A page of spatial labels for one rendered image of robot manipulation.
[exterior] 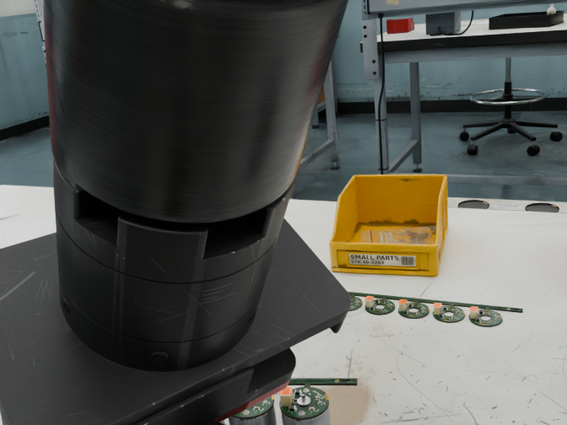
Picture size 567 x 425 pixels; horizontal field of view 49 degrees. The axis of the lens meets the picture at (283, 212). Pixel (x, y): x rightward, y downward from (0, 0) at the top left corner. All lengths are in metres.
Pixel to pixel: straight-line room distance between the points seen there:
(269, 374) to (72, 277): 0.07
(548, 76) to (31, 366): 4.59
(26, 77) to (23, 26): 0.44
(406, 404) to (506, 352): 0.09
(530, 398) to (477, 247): 0.23
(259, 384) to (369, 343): 0.29
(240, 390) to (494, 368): 0.30
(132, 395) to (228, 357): 0.03
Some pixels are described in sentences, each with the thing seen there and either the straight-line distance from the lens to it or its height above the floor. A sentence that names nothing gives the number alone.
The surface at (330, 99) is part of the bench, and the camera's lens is 3.46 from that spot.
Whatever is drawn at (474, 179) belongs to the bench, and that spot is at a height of 0.16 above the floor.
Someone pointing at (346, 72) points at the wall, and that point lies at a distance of 4.97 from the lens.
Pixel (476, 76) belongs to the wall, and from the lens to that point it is 4.74.
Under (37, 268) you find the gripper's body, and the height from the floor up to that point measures 0.94.
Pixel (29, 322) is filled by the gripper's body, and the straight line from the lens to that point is 0.18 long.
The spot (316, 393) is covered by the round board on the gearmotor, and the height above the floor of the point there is 0.81.
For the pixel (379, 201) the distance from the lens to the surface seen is 0.68.
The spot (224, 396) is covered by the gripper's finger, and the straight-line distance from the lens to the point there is 0.19.
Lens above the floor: 1.01
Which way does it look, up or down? 20 degrees down
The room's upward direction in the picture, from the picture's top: 6 degrees counter-clockwise
